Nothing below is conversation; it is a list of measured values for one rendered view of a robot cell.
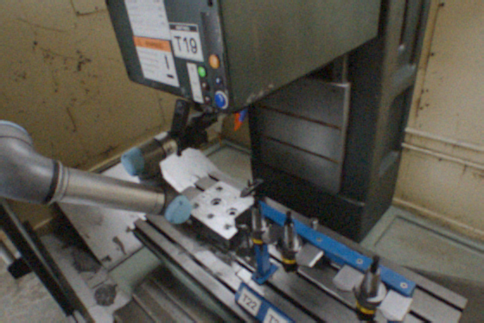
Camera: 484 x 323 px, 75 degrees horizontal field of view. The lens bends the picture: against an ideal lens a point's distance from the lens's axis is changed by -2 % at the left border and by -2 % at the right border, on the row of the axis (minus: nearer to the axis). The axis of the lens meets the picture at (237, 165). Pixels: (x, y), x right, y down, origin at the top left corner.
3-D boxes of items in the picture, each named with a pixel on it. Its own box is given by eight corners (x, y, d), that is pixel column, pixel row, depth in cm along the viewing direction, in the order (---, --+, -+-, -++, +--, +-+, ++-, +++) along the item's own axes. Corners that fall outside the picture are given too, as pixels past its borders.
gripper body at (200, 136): (196, 136, 110) (168, 152, 103) (191, 113, 105) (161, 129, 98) (211, 142, 105) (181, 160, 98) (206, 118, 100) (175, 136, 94)
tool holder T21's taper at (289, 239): (301, 238, 84) (301, 220, 80) (294, 250, 81) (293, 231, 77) (285, 233, 86) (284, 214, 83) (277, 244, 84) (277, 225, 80)
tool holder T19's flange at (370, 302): (389, 295, 71) (391, 288, 69) (373, 313, 68) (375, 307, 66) (364, 278, 75) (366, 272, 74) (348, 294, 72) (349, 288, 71)
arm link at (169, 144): (149, 134, 96) (164, 142, 91) (161, 128, 98) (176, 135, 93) (156, 155, 100) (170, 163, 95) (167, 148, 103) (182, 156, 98)
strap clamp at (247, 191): (245, 214, 142) (242, 187, 133) (240, 211, 144) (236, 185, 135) (265, 199, 149) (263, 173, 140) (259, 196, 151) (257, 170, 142)
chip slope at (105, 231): (124, 292, 149) (105, 255, 134) (70, 227, 191) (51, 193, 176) (253, 193, 197) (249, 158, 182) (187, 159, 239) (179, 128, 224)
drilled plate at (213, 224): (229, 248, 122) (227, 238, 119) (183, 215, 140) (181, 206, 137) (268, 214, 134) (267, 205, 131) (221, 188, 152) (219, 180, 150)
